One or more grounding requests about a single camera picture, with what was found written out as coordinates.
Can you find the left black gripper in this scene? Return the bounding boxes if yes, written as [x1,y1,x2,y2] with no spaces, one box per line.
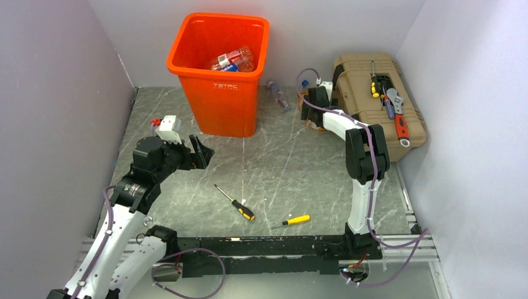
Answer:
[153,134,214,182]

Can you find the crushed clear bottle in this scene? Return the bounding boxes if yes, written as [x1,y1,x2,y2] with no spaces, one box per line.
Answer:
[267,81,291,113]

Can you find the red label water bottle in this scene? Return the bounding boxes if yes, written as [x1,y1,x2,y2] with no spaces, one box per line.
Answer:
[209,46,255,72]

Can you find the orange bottle blue cap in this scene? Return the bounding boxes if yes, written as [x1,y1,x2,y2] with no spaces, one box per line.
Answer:
[298,80,309,108]

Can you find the small orange juice bottle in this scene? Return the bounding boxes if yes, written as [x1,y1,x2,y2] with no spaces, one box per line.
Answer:
[306,121,326,131]

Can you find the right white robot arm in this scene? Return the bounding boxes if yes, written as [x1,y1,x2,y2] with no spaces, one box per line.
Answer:
[299,87,390,259]

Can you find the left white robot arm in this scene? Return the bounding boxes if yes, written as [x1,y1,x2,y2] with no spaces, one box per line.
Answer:
[48,135,215,298]

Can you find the orange plastic bin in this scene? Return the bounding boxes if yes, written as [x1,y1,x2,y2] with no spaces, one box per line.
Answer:
[166,12,270,138]

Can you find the tan plastic toolbox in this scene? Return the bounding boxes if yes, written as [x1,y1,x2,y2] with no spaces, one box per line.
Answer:
[332,52,427,162]

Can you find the yellow screwdriver on toolbox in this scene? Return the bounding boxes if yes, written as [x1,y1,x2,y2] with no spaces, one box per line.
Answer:
[370,60,380,98]

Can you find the black yellow screwdriver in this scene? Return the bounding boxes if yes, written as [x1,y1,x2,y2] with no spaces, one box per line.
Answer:
[214,184,255,221]

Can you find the blue red screwdriver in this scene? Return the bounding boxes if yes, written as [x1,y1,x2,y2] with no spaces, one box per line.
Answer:
[380,80,395,120]

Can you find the small silver wrench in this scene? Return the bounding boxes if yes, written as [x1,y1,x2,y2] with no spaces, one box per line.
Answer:
[142,216,154,229]

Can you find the orange adjustable wrench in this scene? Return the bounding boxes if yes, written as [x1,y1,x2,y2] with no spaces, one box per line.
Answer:
[386,88,411,148]

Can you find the small yellow screwdriver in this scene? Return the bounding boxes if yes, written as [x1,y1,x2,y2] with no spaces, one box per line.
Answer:
[271,214,311,229]

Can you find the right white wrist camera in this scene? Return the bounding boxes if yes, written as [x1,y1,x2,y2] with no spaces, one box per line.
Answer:
[318,81,334,100]

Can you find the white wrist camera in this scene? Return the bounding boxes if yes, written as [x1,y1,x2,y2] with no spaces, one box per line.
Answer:
[150,115,182,145]
[318,81,334,100]

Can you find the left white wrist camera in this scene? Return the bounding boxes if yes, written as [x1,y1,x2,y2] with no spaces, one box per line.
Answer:
[150,115,182,145]

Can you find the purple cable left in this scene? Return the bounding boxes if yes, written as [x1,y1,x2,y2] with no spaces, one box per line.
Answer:
[151,247,227,299]

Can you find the black base frame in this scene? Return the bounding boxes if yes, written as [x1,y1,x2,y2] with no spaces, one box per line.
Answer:
[136,224,372,278]

